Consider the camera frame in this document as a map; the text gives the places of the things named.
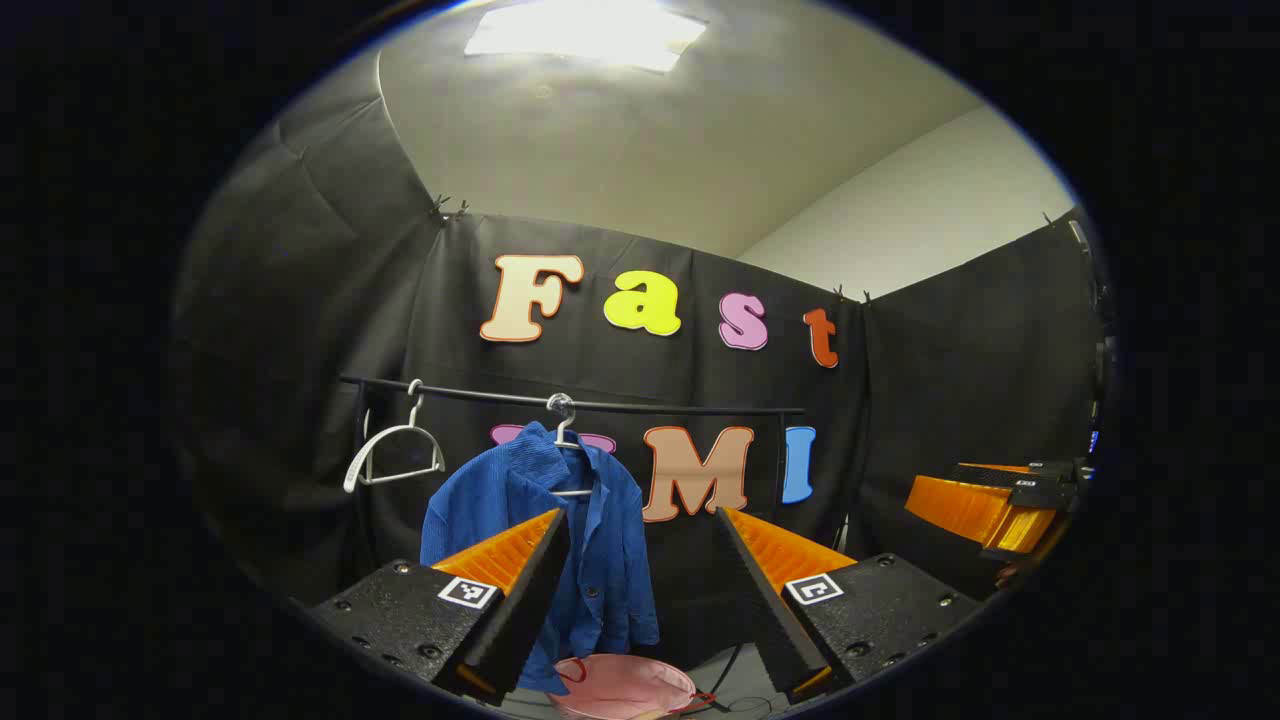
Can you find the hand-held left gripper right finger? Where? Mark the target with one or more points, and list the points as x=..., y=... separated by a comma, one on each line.
x=765, y=600

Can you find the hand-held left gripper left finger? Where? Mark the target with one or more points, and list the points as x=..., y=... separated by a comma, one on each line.
x=525, y=610

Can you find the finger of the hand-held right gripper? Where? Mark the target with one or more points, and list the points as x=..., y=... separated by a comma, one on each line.
x=970, y=510
x=1040, y=468

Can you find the pink laundry hamper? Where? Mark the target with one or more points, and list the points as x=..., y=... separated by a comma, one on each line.
x=620, y=685

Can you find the white plastic clothes hanger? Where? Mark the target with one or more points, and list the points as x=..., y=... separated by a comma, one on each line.
x=566, y=432
x=412, y=405

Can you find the black backdrop cloth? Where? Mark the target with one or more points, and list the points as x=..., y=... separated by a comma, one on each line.
x=300, y=300

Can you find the ceiling light panel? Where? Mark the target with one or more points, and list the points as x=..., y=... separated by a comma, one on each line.
x=580, y=30

